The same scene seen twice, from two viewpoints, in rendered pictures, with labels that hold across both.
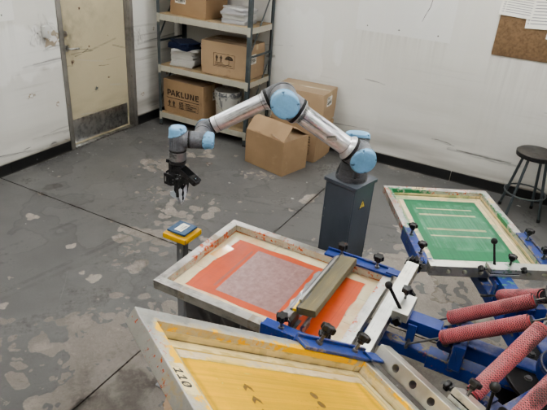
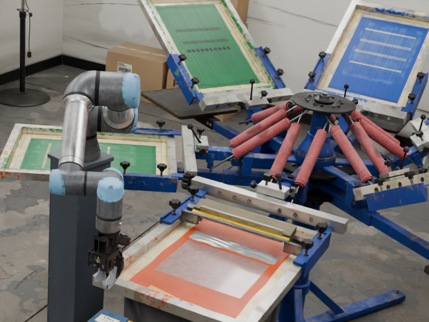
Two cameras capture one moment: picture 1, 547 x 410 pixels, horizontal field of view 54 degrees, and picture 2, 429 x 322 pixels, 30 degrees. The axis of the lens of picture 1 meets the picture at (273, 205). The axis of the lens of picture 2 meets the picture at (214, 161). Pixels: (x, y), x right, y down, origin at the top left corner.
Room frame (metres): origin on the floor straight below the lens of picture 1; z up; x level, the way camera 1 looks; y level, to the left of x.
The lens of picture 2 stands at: (1.96, 2.54, 2.42)
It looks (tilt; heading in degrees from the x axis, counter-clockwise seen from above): 22 degrees down; 267
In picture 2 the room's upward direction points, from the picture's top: 6 degrees clockwise
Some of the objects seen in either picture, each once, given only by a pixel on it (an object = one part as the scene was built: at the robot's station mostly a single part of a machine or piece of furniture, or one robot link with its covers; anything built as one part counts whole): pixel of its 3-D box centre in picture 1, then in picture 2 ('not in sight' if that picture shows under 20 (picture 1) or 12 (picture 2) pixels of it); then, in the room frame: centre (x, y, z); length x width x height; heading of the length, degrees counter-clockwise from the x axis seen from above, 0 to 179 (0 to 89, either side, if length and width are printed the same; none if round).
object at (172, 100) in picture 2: not in sight; (231, 132); (1.67, -1.54, 0.91); 1.34 x 0.40 x 0.08; 124
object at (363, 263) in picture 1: (357, 266); (182, 213); (1.92, -0.38, 0.98); 0.30 x 0.05 x 0.07; 64
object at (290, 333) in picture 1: (300, 342); (311, 252); (1.42, -0.13, 0.98); 0.30 x 0.05 x 0.07; 64
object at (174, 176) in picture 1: (176, 172); (106, 248); (2.15, 0.44, 1.24); 0.09 x 0.08 x 0.12; 64
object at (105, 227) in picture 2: (177, 155); (109, 223); (2.14, 0.43, 1.32); 0.08 x 0.08 x 0.05
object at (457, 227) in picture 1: (471, 226); (124, 140); (2.21, -0.93, 1.05); 1.08 x 0.61 x 0.23; 4
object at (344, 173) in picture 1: (352, 167); (81, 143); (2.33, -0.36, 1.25); 0.15 x 0.15 x 0.10
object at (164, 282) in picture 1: (277, 280); (219, 257); (1.77, -0.04, 0.97); 0.79 x 0.58 x 0.04; 64
